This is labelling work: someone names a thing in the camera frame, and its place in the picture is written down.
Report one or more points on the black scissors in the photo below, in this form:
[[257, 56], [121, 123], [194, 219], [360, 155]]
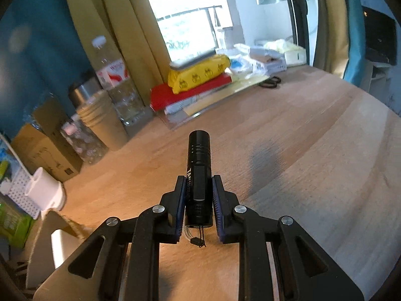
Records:
[[271, 83]]

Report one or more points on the black flashlight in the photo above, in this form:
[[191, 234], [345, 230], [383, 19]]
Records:
[[199, 163]]

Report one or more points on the black television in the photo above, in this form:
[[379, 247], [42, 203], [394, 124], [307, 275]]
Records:
[[379, 34]]

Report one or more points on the white television desk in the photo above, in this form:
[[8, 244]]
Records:
[[377, 78]]

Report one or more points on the red book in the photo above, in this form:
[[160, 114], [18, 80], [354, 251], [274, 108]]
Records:
[[163, 95]]

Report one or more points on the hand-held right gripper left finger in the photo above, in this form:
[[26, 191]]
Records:
[[181, 210]]

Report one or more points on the clear water bottle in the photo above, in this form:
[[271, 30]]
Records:
[[122, 97]]

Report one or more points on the teal curtain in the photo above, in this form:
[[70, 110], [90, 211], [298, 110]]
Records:
[[40, 22], [354, 37]]

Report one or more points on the grey power bank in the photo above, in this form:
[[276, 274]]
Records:
[[188, 62]]

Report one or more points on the pale yellow box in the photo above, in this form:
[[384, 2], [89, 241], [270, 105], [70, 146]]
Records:
[[294, 55]]

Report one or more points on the white desk lamp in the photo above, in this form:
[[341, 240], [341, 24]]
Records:
[[44, 191]]

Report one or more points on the white flat boxes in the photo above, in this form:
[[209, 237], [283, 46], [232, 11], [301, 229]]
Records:
[[269, 64]]

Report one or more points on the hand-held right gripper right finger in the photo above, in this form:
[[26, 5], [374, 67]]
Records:
[[218, 210]]

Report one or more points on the white plastic basket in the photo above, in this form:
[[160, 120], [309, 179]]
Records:
[[18, 194]]

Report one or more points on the clear document folder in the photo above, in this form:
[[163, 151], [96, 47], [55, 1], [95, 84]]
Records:
[[200, 104]]

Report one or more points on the patterned glass jar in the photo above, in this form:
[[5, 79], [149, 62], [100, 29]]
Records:
[[84, 144]]

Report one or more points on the blue and white packet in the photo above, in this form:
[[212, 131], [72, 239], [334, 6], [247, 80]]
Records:
[[239, 65]]

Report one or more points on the yellow wipes packet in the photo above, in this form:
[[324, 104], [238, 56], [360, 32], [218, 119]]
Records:
[[194, 75]]

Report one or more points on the stack of paper cups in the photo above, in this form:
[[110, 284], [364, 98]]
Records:
[[106, 125]]

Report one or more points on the green packet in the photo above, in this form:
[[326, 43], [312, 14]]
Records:
[[12, 222]]

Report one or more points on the torn cardboard box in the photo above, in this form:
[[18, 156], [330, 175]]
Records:
[[40, 241]]

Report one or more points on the yellow curtain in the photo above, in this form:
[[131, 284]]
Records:
[[125, 22], [332, 22]]

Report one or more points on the stainless steel thermos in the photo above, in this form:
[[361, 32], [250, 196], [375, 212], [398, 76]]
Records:
[[86, 92]]

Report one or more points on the black sliding door frame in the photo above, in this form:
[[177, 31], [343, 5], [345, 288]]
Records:
[[299, 22]]

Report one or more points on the brown printed cardboard box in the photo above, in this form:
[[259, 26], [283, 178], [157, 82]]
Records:
[[47, 153]]

